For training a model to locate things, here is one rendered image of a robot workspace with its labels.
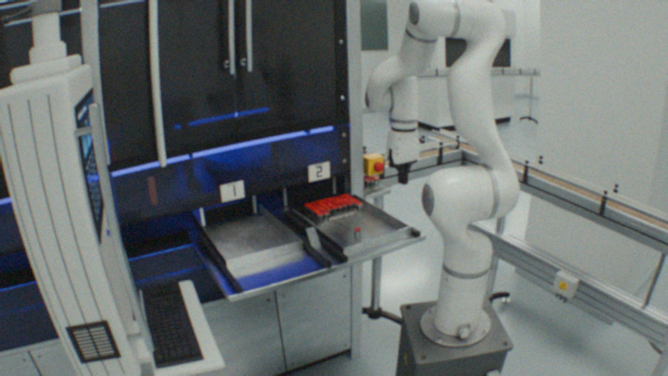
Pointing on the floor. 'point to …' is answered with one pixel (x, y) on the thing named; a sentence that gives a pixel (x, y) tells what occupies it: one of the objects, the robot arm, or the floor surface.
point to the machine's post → (353, 19)
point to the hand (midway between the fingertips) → (402, 177)
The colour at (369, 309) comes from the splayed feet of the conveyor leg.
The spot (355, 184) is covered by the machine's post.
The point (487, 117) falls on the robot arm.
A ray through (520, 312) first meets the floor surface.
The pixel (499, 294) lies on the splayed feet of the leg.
